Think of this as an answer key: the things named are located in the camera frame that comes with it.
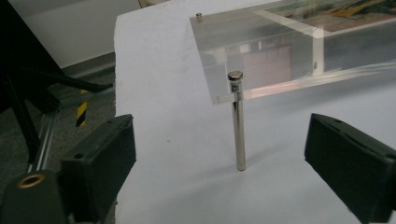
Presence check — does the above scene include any clear acrylic photo frame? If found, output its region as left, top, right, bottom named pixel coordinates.
left=190, top=0, right=396, bottom=172

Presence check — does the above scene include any black metal stand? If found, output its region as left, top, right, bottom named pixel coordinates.
left=6, top=66, right=115, bottom=166

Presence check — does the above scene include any painted boats picture print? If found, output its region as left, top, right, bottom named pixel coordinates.
left=265, top=0, right=396, bottom=34

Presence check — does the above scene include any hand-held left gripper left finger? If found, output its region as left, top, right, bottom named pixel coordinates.
left=59, top=114, right=137, bottom=223

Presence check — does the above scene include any yellow black striped tape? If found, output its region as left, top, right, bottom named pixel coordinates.
left=76, top=89, right=90, bottom=128

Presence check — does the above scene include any aluminium floor rail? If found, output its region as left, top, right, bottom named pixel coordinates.
left=27, top=87, right=116, bottom=174

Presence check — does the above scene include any white table cover board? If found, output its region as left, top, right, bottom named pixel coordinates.
left=113, top=0, right=396, bottom=224

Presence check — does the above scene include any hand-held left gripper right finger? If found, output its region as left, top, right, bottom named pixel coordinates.
left=304, top=113, right=396, bottom=224

